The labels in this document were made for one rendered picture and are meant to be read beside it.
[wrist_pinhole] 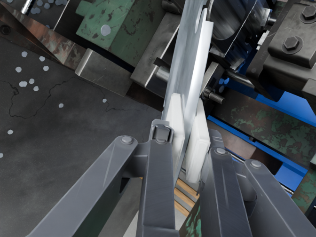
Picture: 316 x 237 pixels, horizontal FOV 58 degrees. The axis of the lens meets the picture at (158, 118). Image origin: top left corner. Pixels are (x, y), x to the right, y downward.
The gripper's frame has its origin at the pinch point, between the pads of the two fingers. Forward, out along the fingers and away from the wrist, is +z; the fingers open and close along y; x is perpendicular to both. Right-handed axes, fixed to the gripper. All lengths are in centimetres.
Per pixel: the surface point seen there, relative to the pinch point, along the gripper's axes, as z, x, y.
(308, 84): 28.3, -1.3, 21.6
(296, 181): 114, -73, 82
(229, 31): 47.1, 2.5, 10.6
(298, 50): 33.3, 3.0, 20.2
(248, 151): 59, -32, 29
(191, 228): 10.7, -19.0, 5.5
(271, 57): 38.6, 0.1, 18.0
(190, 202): 112, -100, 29
